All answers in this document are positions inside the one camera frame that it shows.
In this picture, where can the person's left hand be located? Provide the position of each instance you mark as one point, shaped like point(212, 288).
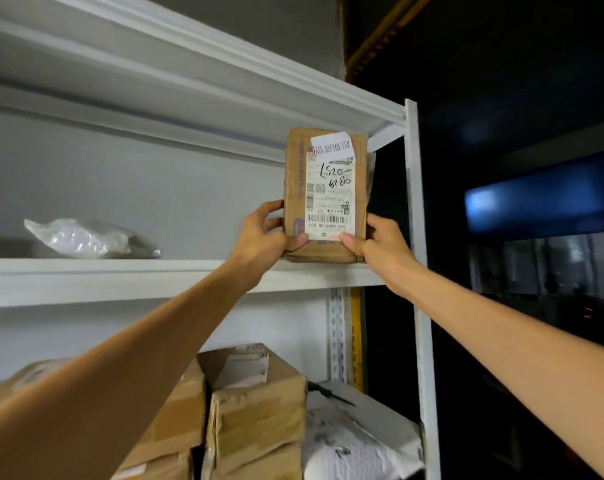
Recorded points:
point(262, 244)

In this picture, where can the person's right hand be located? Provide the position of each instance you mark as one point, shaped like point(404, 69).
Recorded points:
point(387, 254)

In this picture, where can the small dark taped box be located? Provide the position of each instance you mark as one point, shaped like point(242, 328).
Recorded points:
point(294, 194)

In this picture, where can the white metal shelf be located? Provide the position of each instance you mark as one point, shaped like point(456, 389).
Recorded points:
point(132, 279)

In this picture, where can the small white plastic bag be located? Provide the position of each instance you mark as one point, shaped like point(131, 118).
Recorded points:
point(82, 239)

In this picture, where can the person's right forearm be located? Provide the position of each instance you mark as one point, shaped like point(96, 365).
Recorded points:
point(521, 354)

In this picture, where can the person's left forearm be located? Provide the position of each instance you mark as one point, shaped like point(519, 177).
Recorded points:
point(107, 384)

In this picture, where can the large dusty cardboard box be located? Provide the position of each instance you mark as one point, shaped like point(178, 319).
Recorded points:
point(262, 409)

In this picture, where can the box with handwritten label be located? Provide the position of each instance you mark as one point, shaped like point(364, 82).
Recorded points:
point(177, 414)

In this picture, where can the white mailer bag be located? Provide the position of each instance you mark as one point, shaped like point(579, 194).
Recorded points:
point(352, 444)

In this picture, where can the box with yellow tape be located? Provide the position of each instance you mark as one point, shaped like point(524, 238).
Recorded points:
point(157, 467)

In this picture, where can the cardboard box with black handwriting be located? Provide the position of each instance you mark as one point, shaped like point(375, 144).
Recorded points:
point(12, 384)

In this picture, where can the yellow sticker strip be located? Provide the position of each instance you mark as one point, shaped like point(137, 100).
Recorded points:
point(357, 339)

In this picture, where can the yellow ceiling beam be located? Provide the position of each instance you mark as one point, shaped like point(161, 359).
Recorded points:
point(382, 29)

